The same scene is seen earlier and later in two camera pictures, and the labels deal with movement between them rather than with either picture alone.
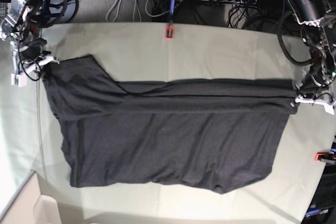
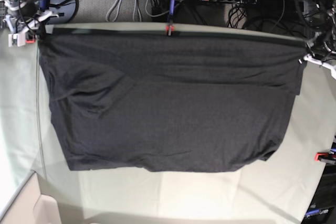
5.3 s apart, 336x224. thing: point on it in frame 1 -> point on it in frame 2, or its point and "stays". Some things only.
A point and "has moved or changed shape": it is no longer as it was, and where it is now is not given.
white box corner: [30, 206] stays
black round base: [63, 6] stays
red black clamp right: [326, 157] stays
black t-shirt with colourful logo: [211, 134] has moved or changed shape
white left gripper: [19, 78] -> [18, 39]
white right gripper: [328, 104] -> [310, 58]
